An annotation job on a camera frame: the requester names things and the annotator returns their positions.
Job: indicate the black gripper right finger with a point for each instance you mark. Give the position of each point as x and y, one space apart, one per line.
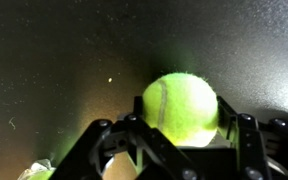
267 150

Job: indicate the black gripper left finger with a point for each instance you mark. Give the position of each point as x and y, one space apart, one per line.
144 153

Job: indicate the yellow-green tennis ball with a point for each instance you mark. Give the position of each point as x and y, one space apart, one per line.
180 110

